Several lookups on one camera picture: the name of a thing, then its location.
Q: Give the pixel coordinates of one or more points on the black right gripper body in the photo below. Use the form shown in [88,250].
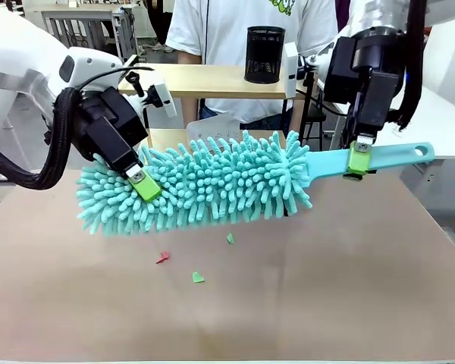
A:
[375,83]

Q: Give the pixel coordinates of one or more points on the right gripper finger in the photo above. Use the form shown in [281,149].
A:
[352,177]
[358,159]

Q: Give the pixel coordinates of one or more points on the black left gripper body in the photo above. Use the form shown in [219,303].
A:
[110,125]

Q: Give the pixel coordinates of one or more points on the teal chenille duster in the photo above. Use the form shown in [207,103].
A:
[231,178]

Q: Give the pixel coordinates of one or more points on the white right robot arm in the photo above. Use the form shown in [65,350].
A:
[379,13]

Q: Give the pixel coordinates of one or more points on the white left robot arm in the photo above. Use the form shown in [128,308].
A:
[19,64]

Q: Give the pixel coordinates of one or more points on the wooden shelf with black legs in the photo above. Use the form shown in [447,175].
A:
[212,81]

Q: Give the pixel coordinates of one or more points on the black chair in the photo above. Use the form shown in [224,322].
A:
[314,113]

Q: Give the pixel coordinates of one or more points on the red paper scrap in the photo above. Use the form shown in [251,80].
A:
[163,258]

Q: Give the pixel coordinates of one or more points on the white perforated plastic piece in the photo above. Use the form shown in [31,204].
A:
[212,127]

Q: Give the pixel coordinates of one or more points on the green paper scrap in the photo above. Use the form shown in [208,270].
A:
[230,238]
[197,277]

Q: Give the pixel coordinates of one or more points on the grey metal background desk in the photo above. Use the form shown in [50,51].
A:
[79,22]

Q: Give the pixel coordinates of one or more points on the background person dark trousers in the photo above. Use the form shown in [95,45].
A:
[161,22]

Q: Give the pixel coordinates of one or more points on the black mesh pen holder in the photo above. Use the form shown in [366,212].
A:
[264,53]

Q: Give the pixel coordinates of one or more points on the person in white t-shirt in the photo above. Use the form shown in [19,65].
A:
[227,38]

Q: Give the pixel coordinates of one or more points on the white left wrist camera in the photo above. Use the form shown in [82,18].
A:
[163,98]

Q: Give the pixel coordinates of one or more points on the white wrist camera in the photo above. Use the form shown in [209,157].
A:
[291,70]
[163,98]

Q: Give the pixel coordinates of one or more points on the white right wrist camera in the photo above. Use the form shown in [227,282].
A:
[291,70]

